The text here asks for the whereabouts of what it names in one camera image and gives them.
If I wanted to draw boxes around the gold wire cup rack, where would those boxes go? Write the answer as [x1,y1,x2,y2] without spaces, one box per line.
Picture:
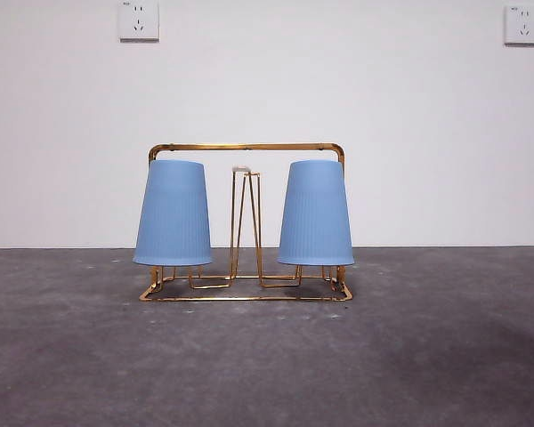
[137,141,354,303]

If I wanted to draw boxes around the blue ribbed plastic cup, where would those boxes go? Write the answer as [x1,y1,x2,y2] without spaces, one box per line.
[132,159,214,268]
[276,159,355,267]

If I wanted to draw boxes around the white wall power socket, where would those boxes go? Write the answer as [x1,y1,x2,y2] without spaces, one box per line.
[118,0,160,44]
[503,4,534,46]

